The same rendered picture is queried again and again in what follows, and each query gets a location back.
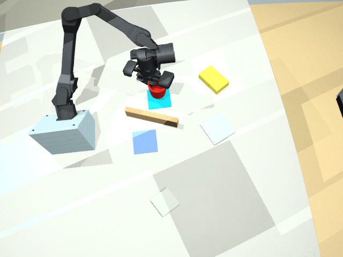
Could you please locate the yellow rectangular block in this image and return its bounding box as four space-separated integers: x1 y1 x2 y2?
198 65 229 95

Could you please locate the tan wooden flat bar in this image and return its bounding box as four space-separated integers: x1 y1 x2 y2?
125 106 178 127

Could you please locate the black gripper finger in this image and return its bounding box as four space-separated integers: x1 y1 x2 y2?
148 80 158 87
137 78 148 85

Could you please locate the red cup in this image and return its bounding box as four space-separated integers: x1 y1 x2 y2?
147 80 166 99

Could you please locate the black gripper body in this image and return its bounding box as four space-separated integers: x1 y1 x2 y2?
123 59 175 89

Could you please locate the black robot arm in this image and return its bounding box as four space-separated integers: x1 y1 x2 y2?
51 3 176 121

